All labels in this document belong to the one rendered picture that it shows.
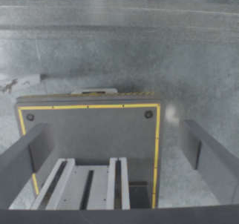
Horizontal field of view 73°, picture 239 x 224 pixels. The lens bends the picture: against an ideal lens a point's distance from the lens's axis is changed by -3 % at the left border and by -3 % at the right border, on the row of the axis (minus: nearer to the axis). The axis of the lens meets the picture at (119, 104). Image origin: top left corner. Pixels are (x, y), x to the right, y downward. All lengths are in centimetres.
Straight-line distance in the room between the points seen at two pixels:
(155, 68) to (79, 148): 64
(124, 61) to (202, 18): 77
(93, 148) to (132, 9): 69
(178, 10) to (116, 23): 10
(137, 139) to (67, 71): 60
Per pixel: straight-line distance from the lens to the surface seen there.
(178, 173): 142
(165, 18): 29
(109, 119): 77
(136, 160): 88
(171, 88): 111
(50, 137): 17
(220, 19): 32
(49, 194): 74
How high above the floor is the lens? 104
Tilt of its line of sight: 74 degrees down
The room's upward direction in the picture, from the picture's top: 179 degrees clockwise
